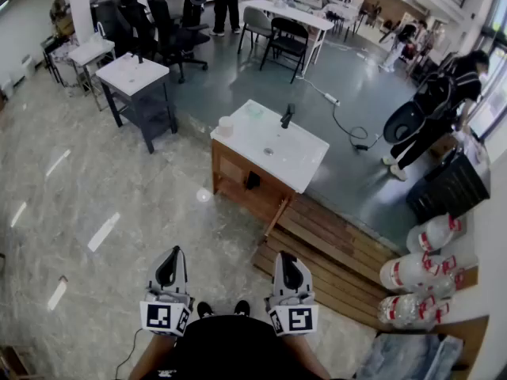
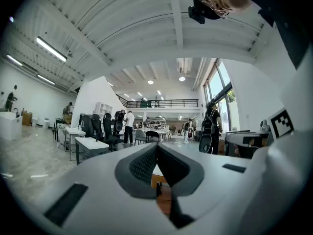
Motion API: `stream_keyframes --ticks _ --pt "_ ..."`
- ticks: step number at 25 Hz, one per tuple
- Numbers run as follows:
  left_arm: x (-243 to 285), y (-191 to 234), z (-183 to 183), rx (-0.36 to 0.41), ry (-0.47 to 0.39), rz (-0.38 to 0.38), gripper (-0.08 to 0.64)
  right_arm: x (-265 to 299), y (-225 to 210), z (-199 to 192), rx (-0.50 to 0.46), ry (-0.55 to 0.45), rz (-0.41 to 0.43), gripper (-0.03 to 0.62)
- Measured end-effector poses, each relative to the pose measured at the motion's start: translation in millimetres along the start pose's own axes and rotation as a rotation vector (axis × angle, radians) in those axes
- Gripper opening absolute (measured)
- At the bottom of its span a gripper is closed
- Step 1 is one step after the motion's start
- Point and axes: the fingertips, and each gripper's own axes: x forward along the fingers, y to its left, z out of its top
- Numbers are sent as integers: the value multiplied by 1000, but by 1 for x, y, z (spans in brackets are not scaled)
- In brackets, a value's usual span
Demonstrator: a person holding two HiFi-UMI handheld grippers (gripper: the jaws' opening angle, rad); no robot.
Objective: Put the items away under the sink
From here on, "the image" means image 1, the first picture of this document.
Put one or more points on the blue-grey plastic bag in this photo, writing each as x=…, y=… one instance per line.
x=408, y=356

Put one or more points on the white power strip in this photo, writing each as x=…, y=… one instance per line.
x=332, y=99

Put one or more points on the person's right forearm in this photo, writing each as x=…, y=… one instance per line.
x=305, y=356

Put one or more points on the large clear water bottle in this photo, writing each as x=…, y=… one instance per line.
x=404, y=309
x=408, y=271
x=433, y=234

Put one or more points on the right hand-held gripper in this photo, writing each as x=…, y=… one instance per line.
x=299, y=319

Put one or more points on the grey metal vanity stand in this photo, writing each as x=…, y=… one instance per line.
x=89, y=81

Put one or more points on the wooden vanity stand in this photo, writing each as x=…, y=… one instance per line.
x=233, y=172

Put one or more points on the black metal sink stand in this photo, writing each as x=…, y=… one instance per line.
x=146, y=113

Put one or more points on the person's black shirt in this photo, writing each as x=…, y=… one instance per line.
x=233, y=350

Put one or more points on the grey dining chair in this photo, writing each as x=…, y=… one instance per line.
x=257, y=22

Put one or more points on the black folding chair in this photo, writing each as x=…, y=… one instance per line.
x=289, y=40

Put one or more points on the wooden cabinet door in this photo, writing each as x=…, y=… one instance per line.
x=277, y=216

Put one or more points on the white ceramic sink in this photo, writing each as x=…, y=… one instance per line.
x=293, y=160

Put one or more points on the wooden slatted platform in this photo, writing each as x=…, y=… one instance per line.
x=336, y=259

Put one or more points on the person's black shoe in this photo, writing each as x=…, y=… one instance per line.
x=204, y=310
x=242, y=308

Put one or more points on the white wall heater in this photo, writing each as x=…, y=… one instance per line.
x=28, y=66

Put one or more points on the black round shell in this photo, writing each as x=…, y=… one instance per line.
x=404, y=123

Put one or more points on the black office chair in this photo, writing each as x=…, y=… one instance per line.
x=126, y=22
x=174, y=34

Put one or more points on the person's left forearm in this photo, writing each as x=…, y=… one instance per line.
x=152, y=356

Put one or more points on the small white sink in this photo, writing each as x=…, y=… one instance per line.
x=91, y=52

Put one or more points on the green soap dish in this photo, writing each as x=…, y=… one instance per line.
x=254, y=111

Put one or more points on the person's right black shoe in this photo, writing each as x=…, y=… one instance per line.
x=242, y=308

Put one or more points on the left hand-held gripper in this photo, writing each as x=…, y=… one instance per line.
x=166, y=317

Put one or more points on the black cabinet knob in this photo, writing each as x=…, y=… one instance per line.
x=252, y=180

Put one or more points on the white round cup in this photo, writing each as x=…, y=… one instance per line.
x=226, y=127

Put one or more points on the black trash bin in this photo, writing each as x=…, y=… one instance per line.
x=451, y=188

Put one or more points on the silver sink drain plug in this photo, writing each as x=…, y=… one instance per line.
x=269, y=151

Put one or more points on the white rectangular sink basin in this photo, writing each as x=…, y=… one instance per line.
x=130, y=73

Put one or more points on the person's left black shoe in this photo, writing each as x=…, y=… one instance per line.
x=204, y=310

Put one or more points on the long white table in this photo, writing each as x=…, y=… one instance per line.
x=301, y=16

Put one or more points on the small black faucet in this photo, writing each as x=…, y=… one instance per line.
x=138, y=58

